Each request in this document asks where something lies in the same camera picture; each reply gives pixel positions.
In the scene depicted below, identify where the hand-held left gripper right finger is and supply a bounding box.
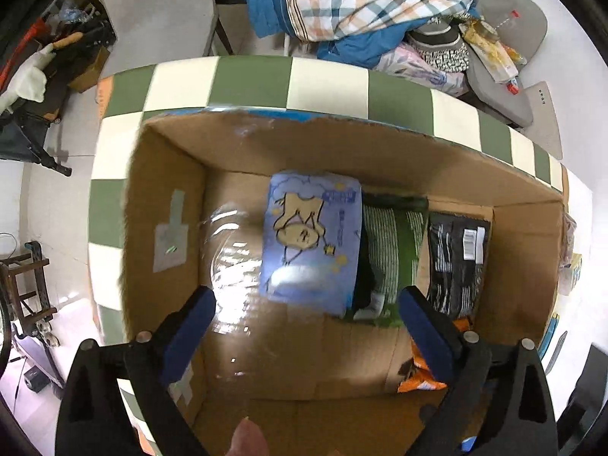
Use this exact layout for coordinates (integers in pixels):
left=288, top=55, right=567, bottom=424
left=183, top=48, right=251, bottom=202
left=398, top=286, right=559, bottom=456

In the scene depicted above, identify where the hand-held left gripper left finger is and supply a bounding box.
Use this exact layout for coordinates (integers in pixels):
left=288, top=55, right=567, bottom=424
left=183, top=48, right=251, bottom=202
left=54, top=286, right=217, bottom=456

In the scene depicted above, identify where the large cardboard box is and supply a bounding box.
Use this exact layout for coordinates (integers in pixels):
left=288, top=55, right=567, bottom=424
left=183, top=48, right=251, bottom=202
left=121, top=106, right=567, bottom=456

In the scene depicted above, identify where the blue cartoon bear tissue pack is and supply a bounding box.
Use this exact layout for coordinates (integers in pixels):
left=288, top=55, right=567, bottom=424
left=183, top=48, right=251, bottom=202
left=259, top=170, right=363, bottom=319

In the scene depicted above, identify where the person's left hand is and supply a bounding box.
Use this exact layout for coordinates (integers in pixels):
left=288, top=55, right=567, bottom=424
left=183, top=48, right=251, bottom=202
left=227, top=417, right=269, bottom=456

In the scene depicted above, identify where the orange snack packet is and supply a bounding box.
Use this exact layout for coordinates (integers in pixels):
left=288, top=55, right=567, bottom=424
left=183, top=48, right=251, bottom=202
left=396, top=317, right=472, bottom=395

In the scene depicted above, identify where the black striped packet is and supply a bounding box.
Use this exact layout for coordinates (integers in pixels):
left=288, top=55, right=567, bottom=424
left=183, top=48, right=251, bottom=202
left=424, top=211, right=493, bottom=320

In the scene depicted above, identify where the green striped packet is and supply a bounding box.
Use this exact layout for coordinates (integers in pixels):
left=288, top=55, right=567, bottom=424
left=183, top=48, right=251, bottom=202
left=351, top=192, right=430, bottom=329

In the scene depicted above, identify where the clear wrapped packet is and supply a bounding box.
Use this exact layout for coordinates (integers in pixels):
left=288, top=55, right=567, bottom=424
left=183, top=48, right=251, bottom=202
left=557, top=208, right=584, bottom=296

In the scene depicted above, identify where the dark wooden stool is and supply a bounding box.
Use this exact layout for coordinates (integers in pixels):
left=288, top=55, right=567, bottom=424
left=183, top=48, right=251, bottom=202
left=0, top=241, right=59, bottom=340

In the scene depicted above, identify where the green white checked tablecloth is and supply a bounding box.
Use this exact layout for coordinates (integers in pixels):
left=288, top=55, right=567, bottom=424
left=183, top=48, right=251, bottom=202
left=88, top=55, right=566, bottom=442

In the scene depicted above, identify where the floral pastel cloth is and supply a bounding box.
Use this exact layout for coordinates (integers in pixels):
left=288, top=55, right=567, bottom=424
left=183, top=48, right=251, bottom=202
left=374, top=42, right=470, bottom=97

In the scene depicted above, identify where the black white patterned cushion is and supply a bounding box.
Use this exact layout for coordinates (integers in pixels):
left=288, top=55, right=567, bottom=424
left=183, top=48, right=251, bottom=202
left=407, top=18, right=472, bottom=75

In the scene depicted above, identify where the yellow plastic bag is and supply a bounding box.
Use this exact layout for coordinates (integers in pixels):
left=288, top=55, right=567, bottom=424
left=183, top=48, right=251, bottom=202
left=460, top=18, right=522, bottom=84

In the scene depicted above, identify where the pile of clothes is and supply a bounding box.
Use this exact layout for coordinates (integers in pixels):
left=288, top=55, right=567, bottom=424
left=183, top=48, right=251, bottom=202
left=245, top=0, right=431, bottom=70

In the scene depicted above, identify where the white glove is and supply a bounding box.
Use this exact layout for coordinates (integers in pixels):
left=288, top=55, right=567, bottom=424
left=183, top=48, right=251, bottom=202
left=0, top=49, right=59, bottom=115

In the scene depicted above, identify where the white panel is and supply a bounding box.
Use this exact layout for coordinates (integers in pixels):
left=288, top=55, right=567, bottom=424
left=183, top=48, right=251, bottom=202
left=94, top=0, right=220, bottom=78

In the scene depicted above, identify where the grey chair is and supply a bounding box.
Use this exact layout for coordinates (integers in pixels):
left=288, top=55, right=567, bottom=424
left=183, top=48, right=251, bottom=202
left=467, top=0, right=550, bottom=128

